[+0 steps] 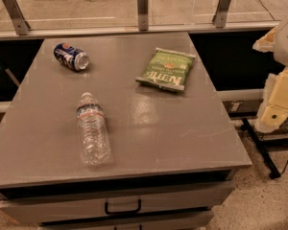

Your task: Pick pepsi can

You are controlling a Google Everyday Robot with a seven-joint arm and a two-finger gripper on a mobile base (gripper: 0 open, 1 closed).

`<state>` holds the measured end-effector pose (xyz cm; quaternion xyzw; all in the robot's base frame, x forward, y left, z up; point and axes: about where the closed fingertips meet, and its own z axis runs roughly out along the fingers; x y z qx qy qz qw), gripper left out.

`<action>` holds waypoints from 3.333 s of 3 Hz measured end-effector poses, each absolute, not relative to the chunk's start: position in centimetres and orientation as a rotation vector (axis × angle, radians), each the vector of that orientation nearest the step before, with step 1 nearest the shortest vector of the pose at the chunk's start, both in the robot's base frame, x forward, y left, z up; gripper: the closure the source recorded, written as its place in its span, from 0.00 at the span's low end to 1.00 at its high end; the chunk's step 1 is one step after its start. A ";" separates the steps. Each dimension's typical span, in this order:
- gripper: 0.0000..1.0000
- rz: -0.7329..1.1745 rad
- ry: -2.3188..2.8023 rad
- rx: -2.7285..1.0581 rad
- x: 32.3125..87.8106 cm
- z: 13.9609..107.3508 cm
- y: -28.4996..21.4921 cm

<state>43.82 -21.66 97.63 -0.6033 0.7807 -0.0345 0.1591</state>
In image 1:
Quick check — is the blue pepsi can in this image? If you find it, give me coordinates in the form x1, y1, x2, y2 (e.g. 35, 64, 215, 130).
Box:
54, 43, 89, 72

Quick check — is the clear plastic water bottle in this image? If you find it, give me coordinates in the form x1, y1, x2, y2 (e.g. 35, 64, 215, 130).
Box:
77, 92, 111, 167

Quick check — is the grey drawer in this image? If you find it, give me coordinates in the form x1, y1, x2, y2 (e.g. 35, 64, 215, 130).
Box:
0, 181, 234, 223
38, 211, 213, 230

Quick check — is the right metal railing bracket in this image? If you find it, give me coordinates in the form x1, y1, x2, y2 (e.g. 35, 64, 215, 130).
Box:
212, 0, 231, 28

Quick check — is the black drawer handle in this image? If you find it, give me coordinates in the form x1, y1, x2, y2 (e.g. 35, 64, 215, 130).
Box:
104, 199, 142, 216

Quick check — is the middle metal railing bracket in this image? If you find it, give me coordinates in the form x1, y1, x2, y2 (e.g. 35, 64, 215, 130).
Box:
137, 0, 149, 31

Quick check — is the black floor bar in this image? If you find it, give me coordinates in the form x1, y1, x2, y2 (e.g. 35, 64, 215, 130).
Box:
241, 118, 281, 179

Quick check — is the green kettle chips bag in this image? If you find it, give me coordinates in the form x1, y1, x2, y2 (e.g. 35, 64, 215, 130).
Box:
135, 48, 196, 92

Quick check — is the metal railing bracket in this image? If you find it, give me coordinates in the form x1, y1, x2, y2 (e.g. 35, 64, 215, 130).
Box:
212, 0, 231, 28
137, 0, 149, 31
2, 0, 31, 35

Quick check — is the left metal railing bracket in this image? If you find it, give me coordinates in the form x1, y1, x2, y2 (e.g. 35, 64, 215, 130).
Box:
2, 0, 31, 35

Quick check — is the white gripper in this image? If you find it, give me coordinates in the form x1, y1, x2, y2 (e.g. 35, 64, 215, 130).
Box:
252, 14, 288, 133

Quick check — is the grey upper drawer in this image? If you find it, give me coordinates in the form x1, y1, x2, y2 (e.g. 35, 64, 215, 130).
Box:
0, 181, 234, 223

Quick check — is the grey lower drawer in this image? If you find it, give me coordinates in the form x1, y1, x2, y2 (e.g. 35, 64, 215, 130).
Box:
38, 211, 213, 230

